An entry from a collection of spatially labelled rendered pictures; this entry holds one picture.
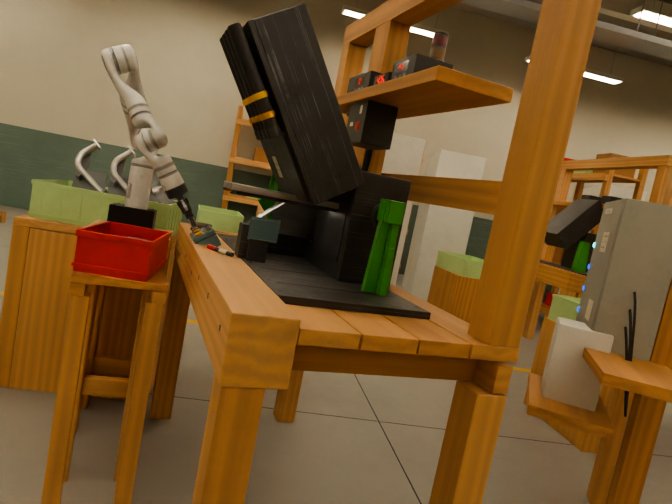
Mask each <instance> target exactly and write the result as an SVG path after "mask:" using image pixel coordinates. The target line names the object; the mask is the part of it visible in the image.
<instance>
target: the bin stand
mask: <svg viewBox="0 0 672 504"><path fill-rule="evenodd" d="M97 285H102V286H111V287H120V288H129V289H139V290H143V294H142V300H141V307H140V313H139V319H138V326H137V332H136V338H135V345H134V351H133V357H132V364H131V370H130V376H129V383H128V389H127V395H126V402H125V408H124V414H123V421H122V427H121V433H120V440H119V446H118V452H117V459H116V465H115V471H114V482H116V488H115V494H114V500H113V504H131V500H132V493H133V487H134V481H135V475H136V469H137V463H138V456H139V450H140V444H141V438H142V432H143V426H144V420H145V413H146V407H147V401H148V395H149V389H150V383H151V377H152V370H153V364H154V358H155V352H156V346H157V340H158V333H159V327H160V321H161V315H162V309H163V304H165V302H166V296H167V290H168V282H167V278H166V273H165V268H164V267H163V268H162V269H161V270H159V271H158V272H157V273H156V274H155V275H154V276H153V277H151V278H150V279H149V280H148V281H147V282H141V281H134V280H128V279H122V278H116V277H109V276H103V275H97V274H90V273H84V272H78V271H73V273H72V274H71V280H70V287H69V295H71V296H70V302H69V309H68V316H67V323H66V330H65V337H64V344H63V351H62V358H61V365H60V372H59V379H58V386H57V393H56V400H55V407H54V414H53V421H52V428H51V435H50V442H49V449H48V456H47V463H46V470H45V477H44V484H43V491H42V498H41V504H60V502H61V496H62V489H63V482H67V480H68V475H69V469H70V462H71V456H72V449H73V442H74V435H75V429H76V422H77V415H78V408H79V402H80V395H81V388H82V381H83V375H84V368H85V361H86V354H87V348H88V341H89V334H90V327H91V321H92V314H93V307H94V300H95V294H96V287H97Z"/></svg>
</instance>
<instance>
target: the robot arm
mask: <svg viewBox="0 0 672 504"><path fill-rule="evenodd" d="M101 58H102V61H103V64H104V67H105V69H106V71H107V73H108V75H109V77H110V79H111V80H112V82H113V84H114V86H115V88H116V90H117V91H118V93H119V95H120V102H121V106H122V109H123V112H124V115H125V118H126V121H127V125H128V130H129V136H130V141H131V145H132V146H133V148H135V149H137V150H139V151H140V152H141V153H142V154H143V156H142V157H139V158H133V159H132V161H131V167H130V173H129V180H128V184H127V190H126V197H125V203H124V206H126V207H132V208H137V209H144V210H148V204H149V198H150V191H151V185H152V179H153V172H154V171H155V172H156V174H157V176H158V178H159V181H160V184H161V186H158V187H155V188H153V189H152V192H153V194H154V196H157V195H159V194H161V193H163V192H164V191H165V193H166V195H167V197H168V199H174V198H177V200H178V202H176V203H177V205H178V207H179V208H180V209H181V211H182V213H183V214H185V216H186V219H187V220H188V221H189V223H190V225H191V227H192V228H193V229H194V228H196V227H198V225H197V223H196V221H195V219H194V215H193V214H192V209H191V207H190V205H189V201H188V199H187V198H184V197H183V194H185V193H187V192H188V188H187V186H186V184H185V182H184V180H183V178H182V176H181V174H180V173H179V171H178V170H177V168H176V166H175V164H174V162H173V160H172V158H171V157H170V156H169V155H162V156H157V152H158V149H161V148H163V147H165V146H166V145H167V142H168V139H167V136H166V134H165V133H164V132H163V130H162V129H161V128H160V127H159V126H158V124H157V123H156V121H155V120H154V118H153V116H152V114H151V111H150V109H149V107H148V104H147V102H146V98H145V95H144V91H143V87H142V84H141V79H140V73H139V66H138V61H137V56H136V54H135V51H134V49H133V48H132V46H131V45H129V44H123V45H118V46H113V47H109V48H105V49H103V50H102V51H101ZM126 73H128V78H127V80H126V82H124V81H123V80H122V79H121V77H120V76H119V75H122V74H126ZM145 128H151V129H145Z"/></svg>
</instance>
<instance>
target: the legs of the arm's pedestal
mask: <svg viewBox="0 0 672 504"><path fill-rule="evenodd" d="M106 287H107V286H102V285H97V287H96V294H95V300H94V307H93V314H92V321H91V327H90V334H89V341H88V348H87V354H86V361H85V368H84V375H83V381H82V388H81V395H80V402H79V408H78V415H77V422H76V429H75V433H76V431H77V429H78V426H79V419H80V413H81V409H86V408H87V406H88V404H89V400H90V395H98V396H112V397H126V395H127V389H128V383H129V378H119V377H107V376H95V375H93V374H94V372H95V373H107V374H119V375H129V376H130V370H131V364H132V358H125V357H114V356H103V355H96V354H97V347H98V340H99V334H100V327H101V320H102V314H103V307H104V300H105V294H106Z"/></svg>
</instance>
